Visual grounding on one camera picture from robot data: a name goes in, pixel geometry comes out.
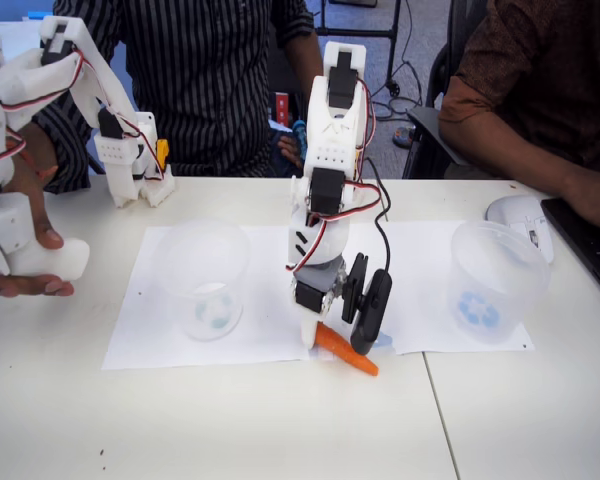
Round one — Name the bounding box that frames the orange carrot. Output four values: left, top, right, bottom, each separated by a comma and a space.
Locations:
313, 322, 380, 378

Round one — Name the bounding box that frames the white leader robot arm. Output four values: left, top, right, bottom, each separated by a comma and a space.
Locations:
0, 15, 177, 209

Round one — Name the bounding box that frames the brown shirt person's right forearm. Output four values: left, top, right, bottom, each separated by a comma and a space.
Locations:
438, 117, 581, 211

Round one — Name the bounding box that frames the striped shirt person's right forearm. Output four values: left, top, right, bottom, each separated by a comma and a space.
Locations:
4, 117, 61, 171

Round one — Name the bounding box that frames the striped shirt person's left forearm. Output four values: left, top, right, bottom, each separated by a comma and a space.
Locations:
279, 29, 326, 126

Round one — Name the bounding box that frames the striped shirt person's right hand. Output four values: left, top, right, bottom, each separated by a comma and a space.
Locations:
0, 168, 76, 300

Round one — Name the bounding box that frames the striped shirt person's left hand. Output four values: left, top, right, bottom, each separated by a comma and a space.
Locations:
277, 134, 305, 168

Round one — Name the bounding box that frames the white paper green recycle symbol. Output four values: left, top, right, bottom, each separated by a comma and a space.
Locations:
101, 224, 334, 371

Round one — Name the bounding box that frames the orange wrist thread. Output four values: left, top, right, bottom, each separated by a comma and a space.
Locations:
15, 143, 57, 180

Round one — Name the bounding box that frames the white paper blue recycle symbol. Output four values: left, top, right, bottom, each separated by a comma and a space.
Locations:
321, 219, 537, 356

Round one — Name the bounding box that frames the clear plastic tub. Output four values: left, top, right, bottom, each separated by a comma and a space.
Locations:
447, 219, 552, 347
152, 219, 251, 344

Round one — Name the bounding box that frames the blue plastic clamp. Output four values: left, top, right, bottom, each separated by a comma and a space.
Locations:
293, 118, 309, 161

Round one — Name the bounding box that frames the black office chair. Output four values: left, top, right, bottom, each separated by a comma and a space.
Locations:
402, 0, 481, 180

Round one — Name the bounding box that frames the white computer mouse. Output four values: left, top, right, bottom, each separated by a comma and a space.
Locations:
483, 194, 556, 264

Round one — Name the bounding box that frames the person in striped shirt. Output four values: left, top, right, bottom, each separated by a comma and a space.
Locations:
32, 0, 316, 194

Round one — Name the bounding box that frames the black metal wheeled stand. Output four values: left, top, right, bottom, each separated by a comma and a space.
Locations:
315, 0, 404, 97

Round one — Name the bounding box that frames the black laptop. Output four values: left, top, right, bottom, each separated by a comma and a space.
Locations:
540, 197, 600, 321

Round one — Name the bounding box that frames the person in brown shirt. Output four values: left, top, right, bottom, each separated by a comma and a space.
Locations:
438, 0, 600, 176

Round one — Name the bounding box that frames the black webcam with mount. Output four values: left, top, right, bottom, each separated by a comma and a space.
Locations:
340, 252, 394, 357

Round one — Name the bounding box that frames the black webcam cable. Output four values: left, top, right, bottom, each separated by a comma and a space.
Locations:
364, 157, 394, 275

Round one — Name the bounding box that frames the black floor cable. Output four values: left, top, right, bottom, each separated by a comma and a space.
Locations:
359, 0, 431, 124

